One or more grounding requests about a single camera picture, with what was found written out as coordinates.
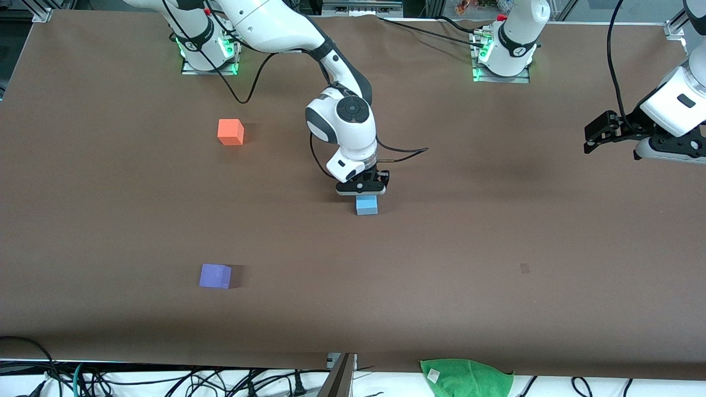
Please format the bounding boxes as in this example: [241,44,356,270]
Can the orange foam block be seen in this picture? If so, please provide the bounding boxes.
[217,119,245,146]

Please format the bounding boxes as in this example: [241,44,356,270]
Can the purple foam block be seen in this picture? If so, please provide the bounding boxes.
[199,263,233,289]

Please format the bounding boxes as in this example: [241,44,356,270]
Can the brown table cover sheet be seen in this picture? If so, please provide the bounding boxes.
[0,10,706,381]

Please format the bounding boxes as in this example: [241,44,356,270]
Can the green cloth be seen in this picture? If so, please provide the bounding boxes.
[419,358,515,397]

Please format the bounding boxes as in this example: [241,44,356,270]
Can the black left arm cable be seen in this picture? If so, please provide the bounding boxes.
[606,0,632,122]

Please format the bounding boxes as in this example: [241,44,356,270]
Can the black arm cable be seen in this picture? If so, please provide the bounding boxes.
[160,0,430,180]
[606,0,632,122]

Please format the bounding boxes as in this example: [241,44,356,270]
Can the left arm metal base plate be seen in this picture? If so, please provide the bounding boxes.
[472,30,531,84]

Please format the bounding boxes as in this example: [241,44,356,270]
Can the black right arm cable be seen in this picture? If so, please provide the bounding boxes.
[160,0,430,180]

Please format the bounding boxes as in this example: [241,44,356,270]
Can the long black table cable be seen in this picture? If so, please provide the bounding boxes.
[377,17,487,49]

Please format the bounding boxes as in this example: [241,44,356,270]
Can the silver metal rail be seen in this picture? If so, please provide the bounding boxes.
[322,0,404,18]

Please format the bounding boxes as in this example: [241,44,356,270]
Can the short black table cable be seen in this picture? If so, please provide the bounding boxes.
[436,15,482,35]

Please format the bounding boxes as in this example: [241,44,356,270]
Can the grey metal post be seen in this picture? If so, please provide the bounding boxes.
[317,353,357,397]

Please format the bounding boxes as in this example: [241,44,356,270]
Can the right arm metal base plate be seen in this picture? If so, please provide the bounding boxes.
[181,25,239,76]

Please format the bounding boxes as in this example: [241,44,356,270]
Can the teal cable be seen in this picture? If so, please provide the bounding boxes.
[73,361,90,397]

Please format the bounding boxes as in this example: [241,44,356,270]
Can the thick black looping cable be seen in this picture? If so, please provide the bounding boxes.
[0,335,58,397]

